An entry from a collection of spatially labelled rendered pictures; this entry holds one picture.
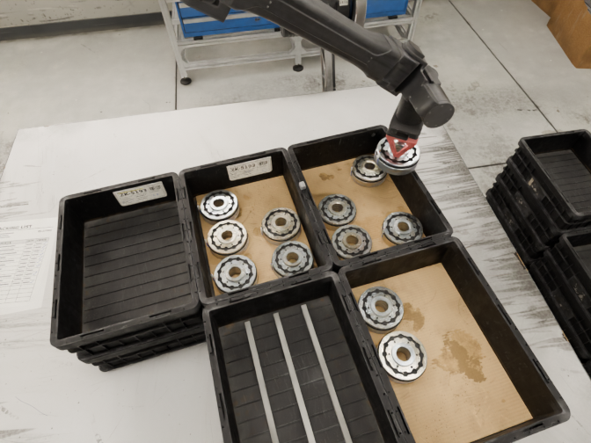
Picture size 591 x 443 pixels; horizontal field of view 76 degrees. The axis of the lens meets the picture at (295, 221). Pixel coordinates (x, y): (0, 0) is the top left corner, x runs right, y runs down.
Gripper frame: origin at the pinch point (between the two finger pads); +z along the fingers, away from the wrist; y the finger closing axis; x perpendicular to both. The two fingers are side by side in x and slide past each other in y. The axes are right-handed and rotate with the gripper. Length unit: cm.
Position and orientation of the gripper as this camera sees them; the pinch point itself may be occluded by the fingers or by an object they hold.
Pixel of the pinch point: (399, 147)
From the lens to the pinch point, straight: 93.1
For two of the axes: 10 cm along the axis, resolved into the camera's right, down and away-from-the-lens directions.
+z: -0.1, 5.7, 8.2
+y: 3.9, -7.6, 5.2
